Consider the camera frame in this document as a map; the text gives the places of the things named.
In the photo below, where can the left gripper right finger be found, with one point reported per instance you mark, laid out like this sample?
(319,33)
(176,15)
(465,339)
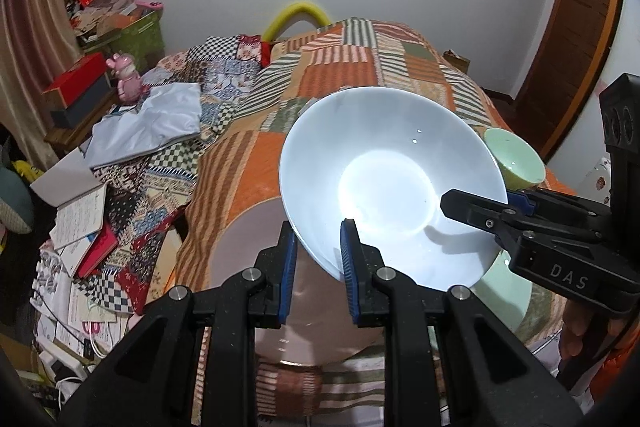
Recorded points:
(449,360)

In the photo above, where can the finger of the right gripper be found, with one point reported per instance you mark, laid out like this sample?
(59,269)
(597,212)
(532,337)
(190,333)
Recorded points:
(490,219)
(521,201)

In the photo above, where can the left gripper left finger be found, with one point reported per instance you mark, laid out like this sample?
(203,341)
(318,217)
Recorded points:
(192,346)

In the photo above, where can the mint green bowl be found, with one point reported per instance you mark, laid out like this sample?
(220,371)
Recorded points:
(519,163)

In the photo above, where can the mint green plate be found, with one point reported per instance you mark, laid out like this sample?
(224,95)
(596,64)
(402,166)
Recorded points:
(506,294)

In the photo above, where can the white spotted bowl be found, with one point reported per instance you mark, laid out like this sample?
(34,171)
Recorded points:
(383,158)

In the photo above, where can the white wardrobe with stickers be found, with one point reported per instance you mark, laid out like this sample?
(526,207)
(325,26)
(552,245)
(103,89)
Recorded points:
(581,162)

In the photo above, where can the red notebook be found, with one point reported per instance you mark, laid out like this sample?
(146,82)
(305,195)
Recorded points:
(103,245)

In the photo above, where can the checkered patchwork quilt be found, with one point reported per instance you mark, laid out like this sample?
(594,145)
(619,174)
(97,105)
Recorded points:
(143,194)

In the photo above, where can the wooden door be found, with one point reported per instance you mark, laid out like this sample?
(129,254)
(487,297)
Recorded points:
(570,58)

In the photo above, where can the open white book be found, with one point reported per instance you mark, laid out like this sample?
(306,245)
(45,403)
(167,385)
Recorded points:
(78,197)

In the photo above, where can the patchwork striped bedspread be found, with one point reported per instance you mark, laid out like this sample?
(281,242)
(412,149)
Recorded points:
(241,169)

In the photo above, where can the light blue plastic bag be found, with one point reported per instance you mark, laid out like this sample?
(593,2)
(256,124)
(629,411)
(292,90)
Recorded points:
(170,114)

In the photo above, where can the dark grey box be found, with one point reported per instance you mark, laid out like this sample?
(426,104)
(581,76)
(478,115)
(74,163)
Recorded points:
(70,117)

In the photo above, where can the yellow foam tube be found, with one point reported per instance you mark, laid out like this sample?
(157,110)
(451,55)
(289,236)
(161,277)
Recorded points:
(293,13)

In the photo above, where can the pink plush toy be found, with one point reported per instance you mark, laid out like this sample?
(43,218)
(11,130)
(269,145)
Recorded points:
(130,86)

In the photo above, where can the red box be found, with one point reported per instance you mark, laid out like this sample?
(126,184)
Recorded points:
(74,82)

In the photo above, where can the green storage box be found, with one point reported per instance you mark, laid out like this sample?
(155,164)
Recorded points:
(143,40)

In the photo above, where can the striped brown curtain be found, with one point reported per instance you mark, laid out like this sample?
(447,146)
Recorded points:
(37,44)

